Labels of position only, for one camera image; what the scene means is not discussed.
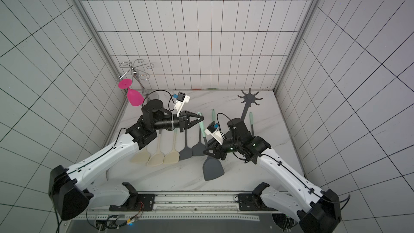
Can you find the pink plastic wine glass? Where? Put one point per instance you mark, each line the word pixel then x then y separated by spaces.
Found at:
pixel 134 97

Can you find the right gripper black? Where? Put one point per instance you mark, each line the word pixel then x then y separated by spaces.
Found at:
pixel 216 149

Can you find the aluminium mounting rail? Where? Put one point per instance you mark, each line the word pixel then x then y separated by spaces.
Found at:
pixel 200 206

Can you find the grey utensil green handle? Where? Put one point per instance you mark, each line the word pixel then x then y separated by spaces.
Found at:
pixel 186 152

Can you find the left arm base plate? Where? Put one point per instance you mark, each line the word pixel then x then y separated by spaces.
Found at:
pixel 136 203

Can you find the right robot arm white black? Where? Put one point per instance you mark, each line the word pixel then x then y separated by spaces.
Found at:
pixel 304 203

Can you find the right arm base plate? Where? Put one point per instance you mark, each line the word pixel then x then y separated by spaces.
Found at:
pixel 251 202

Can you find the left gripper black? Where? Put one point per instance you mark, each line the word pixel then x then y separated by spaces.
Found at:
pixel 185 120

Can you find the chrome glass holder stand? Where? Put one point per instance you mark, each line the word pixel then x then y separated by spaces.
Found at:
pixel 138 69

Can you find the grey kitchen utensil rack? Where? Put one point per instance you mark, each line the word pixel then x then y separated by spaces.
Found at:
pixel 248 98

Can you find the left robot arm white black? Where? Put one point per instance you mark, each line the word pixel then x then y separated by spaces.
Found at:
pixel 71 189

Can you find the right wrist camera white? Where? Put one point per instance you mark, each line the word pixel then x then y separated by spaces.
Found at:
pixel 214 131

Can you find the cream spatula green handle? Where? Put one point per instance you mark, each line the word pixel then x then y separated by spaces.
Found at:
pixel 141 157

